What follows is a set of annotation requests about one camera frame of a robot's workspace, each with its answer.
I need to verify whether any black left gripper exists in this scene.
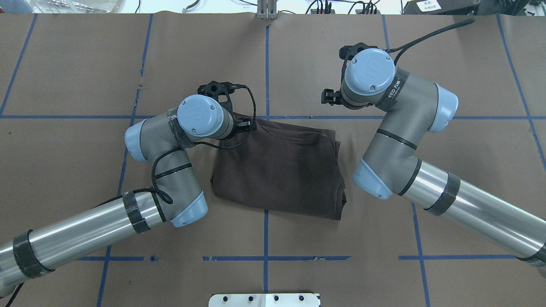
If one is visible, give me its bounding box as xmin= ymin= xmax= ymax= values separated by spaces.
xmin=228 ymin=113 xmax=253 ymax=139

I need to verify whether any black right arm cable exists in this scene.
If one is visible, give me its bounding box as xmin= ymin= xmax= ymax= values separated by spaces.
xmin=384 ymin=18 xmax=476 ymax=64

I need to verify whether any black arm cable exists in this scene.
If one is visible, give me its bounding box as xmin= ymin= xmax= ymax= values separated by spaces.
xmin=150 ymin=84 xmax=257 ymax=205
xmin=384 ymin=18 xmax=476 ymax=64

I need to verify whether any dark brown t-shirt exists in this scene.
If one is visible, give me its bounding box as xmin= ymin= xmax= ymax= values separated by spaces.
xmin=210 ymin=119 xmax=346 ymax=221

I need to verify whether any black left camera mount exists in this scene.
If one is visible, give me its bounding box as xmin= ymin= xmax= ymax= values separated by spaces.
xmin=197 ymin=81 xmax=237 ymax=113

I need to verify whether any black box with label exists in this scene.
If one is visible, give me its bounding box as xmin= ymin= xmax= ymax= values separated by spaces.
xmin=402 ymin=0 xmax=480 ymax=15

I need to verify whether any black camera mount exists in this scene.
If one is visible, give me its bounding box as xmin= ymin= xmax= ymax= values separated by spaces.
xmin=339 ymin=42 xmax=377 ymax=69
xmin=197 ymin=81 xmax=237 ymax=113

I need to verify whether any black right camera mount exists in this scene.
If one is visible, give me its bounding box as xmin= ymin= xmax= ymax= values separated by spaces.
xmin=339 ymin=42 xmax=377 ymax=69

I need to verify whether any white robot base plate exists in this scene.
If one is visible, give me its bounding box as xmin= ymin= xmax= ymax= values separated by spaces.
xmin=208 ymin=293 xmax=321 ymax=307

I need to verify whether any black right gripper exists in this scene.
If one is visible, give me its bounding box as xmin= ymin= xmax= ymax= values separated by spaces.
xmin=320 ymin=89 xmax=346 ymax=107

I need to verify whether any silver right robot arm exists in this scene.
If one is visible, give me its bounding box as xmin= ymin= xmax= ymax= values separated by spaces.
xmin=322 ymin=43 xmax=545 ymax=275

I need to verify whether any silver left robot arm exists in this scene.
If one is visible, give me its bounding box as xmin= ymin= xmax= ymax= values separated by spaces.
xmin=1 ymin=95 xmax=256 ymax=298

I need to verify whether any aluminium profile post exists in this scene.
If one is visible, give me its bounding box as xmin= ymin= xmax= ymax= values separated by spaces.
xmin=257 ymin=0 xmax=278 ymax=20

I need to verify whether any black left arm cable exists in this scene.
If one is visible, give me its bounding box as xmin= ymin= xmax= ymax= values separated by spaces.
xmin=150 ymin=84 xmax=257 ymax=205

